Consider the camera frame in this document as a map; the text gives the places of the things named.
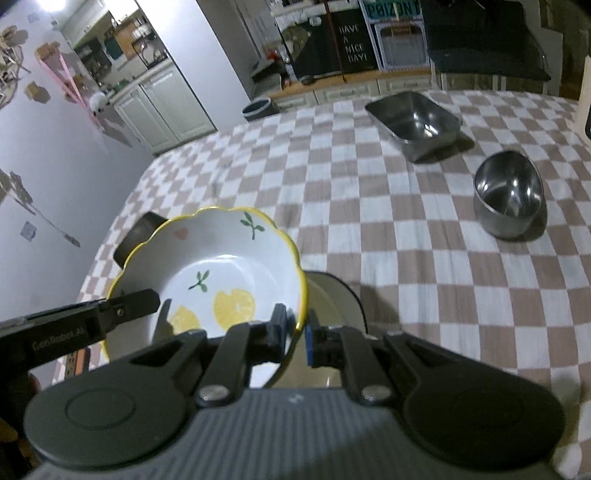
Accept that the white kitchen cabinet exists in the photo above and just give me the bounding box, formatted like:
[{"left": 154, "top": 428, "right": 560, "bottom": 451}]
[{"left": 113, "top": 62, "right": 218, "bottom": 155}]

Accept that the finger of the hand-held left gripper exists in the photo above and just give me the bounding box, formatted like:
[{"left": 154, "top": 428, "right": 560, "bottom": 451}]
[{"left": 95, "top": 288, "right": 161, "bottom": 344}]

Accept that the cream bowl with handle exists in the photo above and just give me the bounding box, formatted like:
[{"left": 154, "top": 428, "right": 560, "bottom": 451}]
[{"left": 265, "top": 271, "right": 366, "bottom": 391}]

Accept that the low white drawer cabinet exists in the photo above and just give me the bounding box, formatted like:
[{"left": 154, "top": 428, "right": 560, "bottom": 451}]
[{"left": 268, "top": 68, "right": 444, "bottom": 112}]

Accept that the checkered tablecloth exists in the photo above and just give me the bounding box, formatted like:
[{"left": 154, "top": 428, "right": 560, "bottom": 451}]
[{"left": 51, "top": 88, "right": 591, "bottom": 480}]

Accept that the dark cushioned chair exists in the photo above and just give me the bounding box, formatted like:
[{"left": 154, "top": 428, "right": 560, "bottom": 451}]
[{"left": 419, "top": 0, "right": 552, "bottom": 90}]

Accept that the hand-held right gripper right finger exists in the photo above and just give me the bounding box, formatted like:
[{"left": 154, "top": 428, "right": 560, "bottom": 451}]
[{"left": 305, "top": 310, "right": 509, "bottom": 407}]

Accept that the square steel container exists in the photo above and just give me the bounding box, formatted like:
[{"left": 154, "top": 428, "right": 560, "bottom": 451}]
[{"left": 365, "top": 91, "right": 463, "bottom": 162}]

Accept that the white toy oven box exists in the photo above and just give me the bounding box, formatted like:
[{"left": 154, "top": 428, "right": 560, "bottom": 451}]
[{"left": 359, "top": 0, "right": 431, "bottom": 71}]

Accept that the grey trash bin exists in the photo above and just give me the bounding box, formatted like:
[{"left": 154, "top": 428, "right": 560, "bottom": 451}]
[{"left": 242, "top": 97, "right": 273, "bottom": 121}]

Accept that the round steel bowl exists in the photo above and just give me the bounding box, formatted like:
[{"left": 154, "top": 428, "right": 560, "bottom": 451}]
[{"left": 473, "top": 150, "right": 546, "bottom": 239}]

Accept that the lemon print bowl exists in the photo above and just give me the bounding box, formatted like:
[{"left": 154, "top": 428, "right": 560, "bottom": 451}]
[{"left": 105, "top": 206, "right": 309, "bottom": 365}]

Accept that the cluttered white shelf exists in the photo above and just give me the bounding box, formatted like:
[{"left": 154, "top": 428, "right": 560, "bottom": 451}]
[{"left": 272, "top": 0, "right": 365, "bottom": 28}]

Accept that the dark round bowl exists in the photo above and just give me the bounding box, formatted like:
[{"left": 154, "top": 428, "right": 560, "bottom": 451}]
[{"left": 113, "top": 212, "right": 163, "bottom": 268}]

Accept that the black sign board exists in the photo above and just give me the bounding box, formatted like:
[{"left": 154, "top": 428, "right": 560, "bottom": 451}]
[{"left": 329, "top": 10, "right": 378, "bottom": 73}]

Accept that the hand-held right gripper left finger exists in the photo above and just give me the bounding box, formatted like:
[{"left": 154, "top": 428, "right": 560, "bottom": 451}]
[{"left": 117, "top": 304, "right": 288, "bottom": 408}]

